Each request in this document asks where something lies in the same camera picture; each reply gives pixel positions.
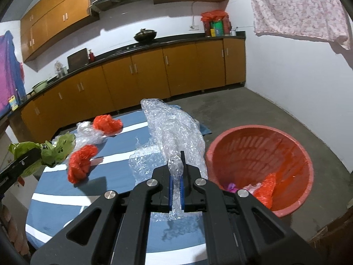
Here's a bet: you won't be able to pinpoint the green basin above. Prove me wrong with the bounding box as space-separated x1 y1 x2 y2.
32 80 48 93

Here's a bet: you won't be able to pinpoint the wooden lower cabinets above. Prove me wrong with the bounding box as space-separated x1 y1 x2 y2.
8 38 247 144

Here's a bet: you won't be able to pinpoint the blue striped table cloth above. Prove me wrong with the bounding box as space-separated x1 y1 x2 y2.
25 111 208 264

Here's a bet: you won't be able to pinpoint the black counter top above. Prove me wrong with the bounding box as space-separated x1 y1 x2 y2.
0 30 246 125

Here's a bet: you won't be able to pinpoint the long bubble wrap sheet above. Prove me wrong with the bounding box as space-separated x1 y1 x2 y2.
129 99 208 222

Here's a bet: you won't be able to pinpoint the wooden cabinets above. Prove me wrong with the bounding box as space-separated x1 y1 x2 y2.
20 0 231 63
8 38 247 144

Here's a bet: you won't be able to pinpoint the purple blue hanging cloth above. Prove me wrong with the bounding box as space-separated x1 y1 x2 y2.
0 30 26 117

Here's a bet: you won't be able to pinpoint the yellow detergent bottle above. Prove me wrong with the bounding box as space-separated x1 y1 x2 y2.
8 95 19 111

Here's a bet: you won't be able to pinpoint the wooden upper cabinets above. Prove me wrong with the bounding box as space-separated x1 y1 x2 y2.
20 0 231 63

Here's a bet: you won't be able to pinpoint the black wok with lid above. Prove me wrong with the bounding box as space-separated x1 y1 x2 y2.
134 29 157 44

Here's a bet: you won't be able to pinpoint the glass jar with bag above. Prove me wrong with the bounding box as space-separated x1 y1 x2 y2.
54 61 68 78

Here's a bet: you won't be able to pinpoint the magenta plastic bag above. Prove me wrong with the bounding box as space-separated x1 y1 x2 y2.
226 182 239 193

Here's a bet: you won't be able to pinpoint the light green plastic bag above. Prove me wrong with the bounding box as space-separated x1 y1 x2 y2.
8 132 76 178

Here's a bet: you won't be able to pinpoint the red bag back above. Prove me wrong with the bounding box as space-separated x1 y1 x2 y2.
93 114 123 135

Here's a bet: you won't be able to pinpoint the pink floral hanging cloth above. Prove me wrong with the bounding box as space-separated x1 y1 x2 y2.
251 0 352 50

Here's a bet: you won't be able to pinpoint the red bottle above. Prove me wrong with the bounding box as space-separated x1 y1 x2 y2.
88 49 95 63

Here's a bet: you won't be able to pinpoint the red bag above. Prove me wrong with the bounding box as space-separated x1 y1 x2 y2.
253 173 276 209
93 114 123 135
68 145 98 184

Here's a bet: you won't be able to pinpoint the red plastic waste basket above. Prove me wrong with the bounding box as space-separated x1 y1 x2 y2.
205 125 314 217

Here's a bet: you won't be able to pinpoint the white plastic bag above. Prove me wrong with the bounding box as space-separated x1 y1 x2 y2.
244 182 261 195

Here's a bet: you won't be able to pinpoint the dark cutting board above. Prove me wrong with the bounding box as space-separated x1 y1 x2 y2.
67 48 89 72

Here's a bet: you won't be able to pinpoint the clear plastic bag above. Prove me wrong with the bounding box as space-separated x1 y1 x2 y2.
51 121 107 151

